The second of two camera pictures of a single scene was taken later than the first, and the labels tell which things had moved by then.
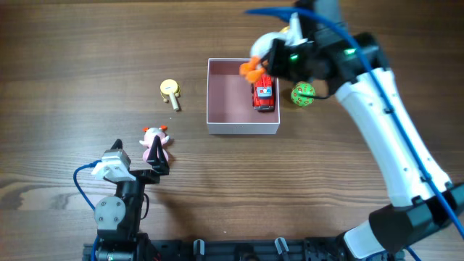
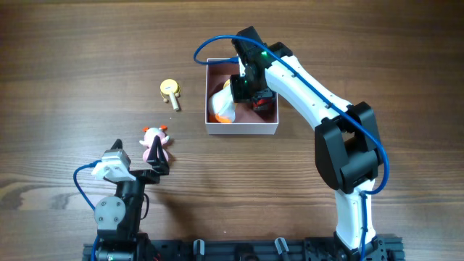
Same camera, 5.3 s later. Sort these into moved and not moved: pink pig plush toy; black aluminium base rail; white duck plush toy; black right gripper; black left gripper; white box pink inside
Moved: black right gripper; white duck plush toy
Not moved: white box pink inside; black aluminium base rail; black left gripper; pink pig plush toy
